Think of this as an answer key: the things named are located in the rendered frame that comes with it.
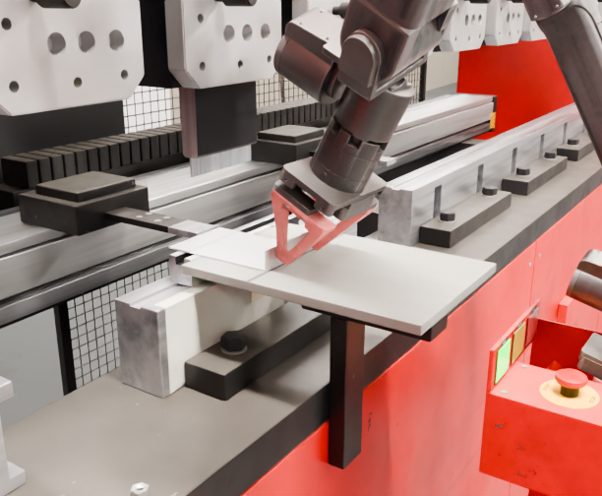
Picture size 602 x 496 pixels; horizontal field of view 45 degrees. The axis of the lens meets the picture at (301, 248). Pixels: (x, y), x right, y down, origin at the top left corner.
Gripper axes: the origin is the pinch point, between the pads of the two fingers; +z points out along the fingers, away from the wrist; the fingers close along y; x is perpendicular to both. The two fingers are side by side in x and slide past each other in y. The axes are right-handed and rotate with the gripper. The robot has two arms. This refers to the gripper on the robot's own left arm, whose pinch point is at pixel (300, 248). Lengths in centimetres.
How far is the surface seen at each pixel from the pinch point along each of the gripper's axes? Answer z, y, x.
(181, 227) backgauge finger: 8.5, -0.3, -14.5
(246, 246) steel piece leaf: 4.3, 0.1, -5.7
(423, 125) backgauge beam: 20, -104, -29
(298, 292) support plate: -1.0, 7.3, 4.8
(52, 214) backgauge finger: 16.0, 4.7, -29.2
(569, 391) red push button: 9.8, -27.4, 29.6
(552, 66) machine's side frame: 16, -216, -34
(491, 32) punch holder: -13, -71, -16
